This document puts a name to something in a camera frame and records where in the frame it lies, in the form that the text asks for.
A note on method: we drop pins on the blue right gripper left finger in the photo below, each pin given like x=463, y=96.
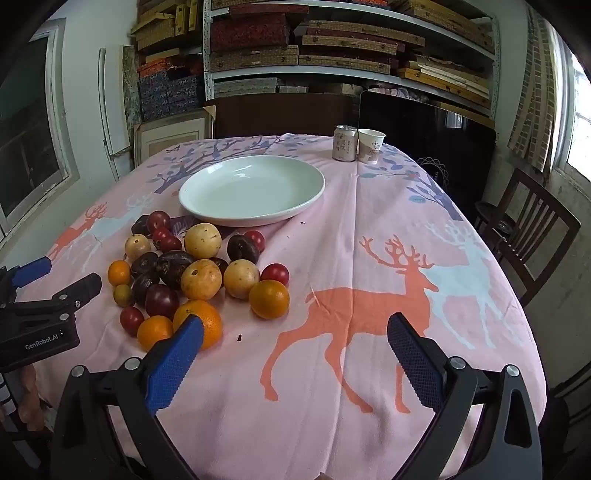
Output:
x=168, y=362

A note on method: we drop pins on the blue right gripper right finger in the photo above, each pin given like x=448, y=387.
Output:
x=419, y=359

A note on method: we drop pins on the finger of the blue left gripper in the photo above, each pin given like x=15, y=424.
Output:
x=31, y=272
x=81, y=292

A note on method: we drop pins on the small yellow-green tomato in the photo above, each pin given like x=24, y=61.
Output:
x=123, y=296

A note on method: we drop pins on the small orange tomato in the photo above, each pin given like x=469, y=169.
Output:
x=119, y=273

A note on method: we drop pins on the large textured orange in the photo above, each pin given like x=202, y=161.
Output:
x=209, y=316

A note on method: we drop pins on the dark red plum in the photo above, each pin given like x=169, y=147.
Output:
x=161, y=300

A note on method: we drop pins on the small pale yellow fruit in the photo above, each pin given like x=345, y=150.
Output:
x=135, y=246

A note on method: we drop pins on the orange-yellow passion fruit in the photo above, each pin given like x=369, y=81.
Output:
x=201, y=280

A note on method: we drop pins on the pale yellow round fruit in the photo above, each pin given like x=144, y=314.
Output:
x=239, y=278
x=202, y=241

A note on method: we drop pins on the smooth orange tomato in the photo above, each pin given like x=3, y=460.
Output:
x=269, y=299

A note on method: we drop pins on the red cherry tomato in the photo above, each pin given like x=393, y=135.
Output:
x=169, y=243
x=257, y=238
x=130, y=320
x=276, y=272

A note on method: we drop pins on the person's left hand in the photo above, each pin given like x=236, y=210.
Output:
x=23, y=387

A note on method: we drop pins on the pink deer tablecloth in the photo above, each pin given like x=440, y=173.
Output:
x=296, y=377

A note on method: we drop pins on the dark wooden chair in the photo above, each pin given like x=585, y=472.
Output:
x=517, y=226

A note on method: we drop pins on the framed picture leaning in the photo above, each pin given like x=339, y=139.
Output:
x=155, y=136

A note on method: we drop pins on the white oval plate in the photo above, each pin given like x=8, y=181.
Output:
x=251, y=191

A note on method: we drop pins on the white paper cup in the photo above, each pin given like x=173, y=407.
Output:
x=370, y=143

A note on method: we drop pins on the pink drink can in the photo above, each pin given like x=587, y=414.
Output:
x=344, y=143

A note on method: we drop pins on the metal storage shelf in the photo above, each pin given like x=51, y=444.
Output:
x=424, y=47

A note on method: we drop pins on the window with grey frame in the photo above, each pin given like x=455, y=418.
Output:
x=36, y=154

